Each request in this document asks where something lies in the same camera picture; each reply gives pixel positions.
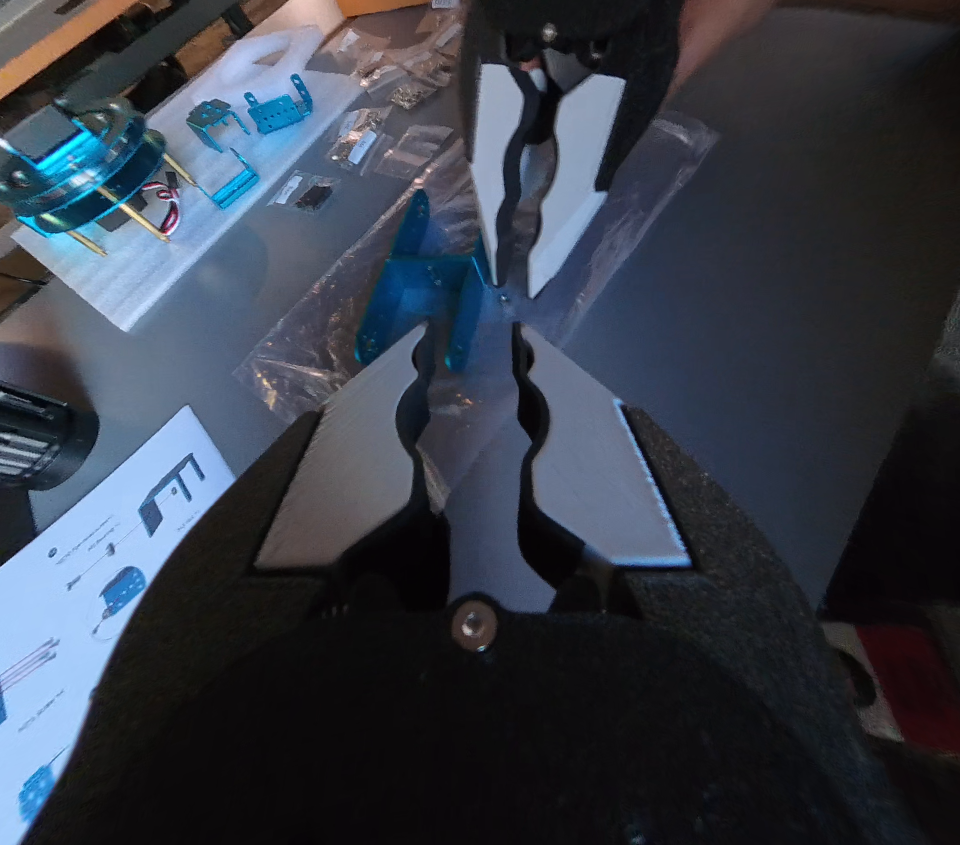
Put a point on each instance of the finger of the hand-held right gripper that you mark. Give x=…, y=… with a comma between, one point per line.
x=491, y=140
x=585, y=170

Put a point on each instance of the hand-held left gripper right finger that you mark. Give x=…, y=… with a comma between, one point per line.
x=607, y=485

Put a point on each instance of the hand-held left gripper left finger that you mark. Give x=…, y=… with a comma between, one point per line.
x=345, y=477

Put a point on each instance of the blue metal bracket assembly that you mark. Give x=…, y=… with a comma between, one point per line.
x=420, y=290

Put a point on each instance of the round blue robot base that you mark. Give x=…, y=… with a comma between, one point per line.
x=75, y=170

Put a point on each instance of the dark grey desk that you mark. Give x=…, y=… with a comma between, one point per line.
x=787, y=260

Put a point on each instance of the clear plastic bag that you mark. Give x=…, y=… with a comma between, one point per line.
x=315, y=350

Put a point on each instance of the scattered small clear hardware bags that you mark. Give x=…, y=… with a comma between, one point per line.
x=360, y=140

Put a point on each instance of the white foam sheet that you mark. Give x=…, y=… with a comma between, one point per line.
x=135, y=275

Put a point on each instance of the white instruction sheet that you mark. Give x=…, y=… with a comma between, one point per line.
x=67, y=597

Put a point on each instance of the brass standoff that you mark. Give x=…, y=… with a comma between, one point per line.
x=146, y=226

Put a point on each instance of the red white fabric item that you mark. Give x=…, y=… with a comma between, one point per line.
x=911, y=680

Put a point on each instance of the blue perforated long bracket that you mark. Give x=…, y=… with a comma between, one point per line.
x=281, y=114

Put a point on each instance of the blue metal U bracket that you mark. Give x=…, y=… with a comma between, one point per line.
x=232, y=189

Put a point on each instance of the blue metal angled bracket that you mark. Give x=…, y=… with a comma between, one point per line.
x=214, y=117

